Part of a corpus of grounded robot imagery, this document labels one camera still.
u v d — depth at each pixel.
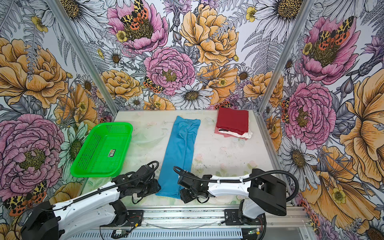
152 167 0.73
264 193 0.43
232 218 0.74
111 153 0.97
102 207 0.61
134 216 0.75
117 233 0.73
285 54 0.89
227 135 1.06
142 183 0.66
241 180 0.46
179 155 0.96
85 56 0.89
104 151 0.99
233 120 1.11
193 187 0.63
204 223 0.74
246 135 1.04
